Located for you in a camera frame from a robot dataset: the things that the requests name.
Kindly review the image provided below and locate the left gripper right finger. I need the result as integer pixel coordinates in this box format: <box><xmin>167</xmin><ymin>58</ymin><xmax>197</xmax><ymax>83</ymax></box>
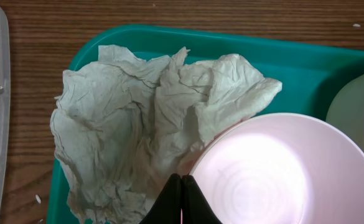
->
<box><xmin>181</xmin><ymin>175</ymin><xmax>222</xmax><ymax>224</ymax></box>

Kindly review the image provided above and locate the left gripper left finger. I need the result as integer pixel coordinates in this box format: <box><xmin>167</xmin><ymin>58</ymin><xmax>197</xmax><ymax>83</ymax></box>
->
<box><xmin>139</xmin><ymin>174</ymin><xmax>182</xmax><ymax>224</ymax></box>

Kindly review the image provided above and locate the white napkin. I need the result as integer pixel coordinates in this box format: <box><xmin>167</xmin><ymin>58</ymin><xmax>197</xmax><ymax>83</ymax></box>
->
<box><xmin>50</xmin><ymin>45</ymin><xmax>282</xmax><ymax>223</ymax></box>

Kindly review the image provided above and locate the pink bowl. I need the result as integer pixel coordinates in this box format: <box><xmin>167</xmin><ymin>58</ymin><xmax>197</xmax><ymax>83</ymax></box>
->
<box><xmin>191</xmin><ymin>113</ymin><xmax>364</xmax><ymax>224</ymax></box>

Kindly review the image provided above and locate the teal plastic tray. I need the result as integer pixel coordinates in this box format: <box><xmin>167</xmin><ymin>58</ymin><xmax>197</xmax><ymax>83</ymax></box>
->
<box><xmin>47</xmin><ymin>25</ymin><xmax>364</xmax><ymax>223</ymax></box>

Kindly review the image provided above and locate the pale green bowl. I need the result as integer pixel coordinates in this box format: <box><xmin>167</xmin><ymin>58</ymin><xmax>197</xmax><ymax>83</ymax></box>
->
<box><xmin>326</xmin><ymin>74</ymin><xmax>364</xmax><ymax>152</ymax></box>

